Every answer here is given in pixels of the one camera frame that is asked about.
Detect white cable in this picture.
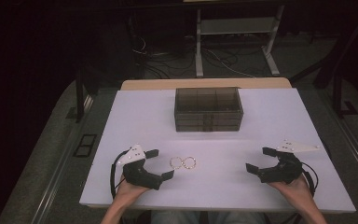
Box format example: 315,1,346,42
204,47,256,78

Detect white metal stand frame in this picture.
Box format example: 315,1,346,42
194,4,286,78

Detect wooden table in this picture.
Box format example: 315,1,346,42
119,77,293,91

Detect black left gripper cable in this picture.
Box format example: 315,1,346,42
109,149,130,200

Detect smoky clear drawer organizer box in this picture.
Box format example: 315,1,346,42
173,87,244,133

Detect person's jeans legs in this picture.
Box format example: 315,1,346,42
150,210,266,224

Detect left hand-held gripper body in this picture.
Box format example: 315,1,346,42
117,144,163,191

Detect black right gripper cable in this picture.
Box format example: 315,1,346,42
300,161,320,198

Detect person's left hand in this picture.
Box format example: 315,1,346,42
115,176,152,203

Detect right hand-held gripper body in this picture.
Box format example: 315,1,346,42
256,139,322,185

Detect metal floor rail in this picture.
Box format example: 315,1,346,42
30,92,95,224
321,90,358,195

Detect black cable bundle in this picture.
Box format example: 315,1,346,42
131,34,198,79

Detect black stand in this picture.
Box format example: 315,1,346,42
288,7,358,119
65,60,95,123

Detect person's right hand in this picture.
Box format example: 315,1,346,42
268,175,314,205

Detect black floor outlet cover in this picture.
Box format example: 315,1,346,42
73,133,98,159

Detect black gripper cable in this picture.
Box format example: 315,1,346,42
109,149,130,200
300,161,320,198

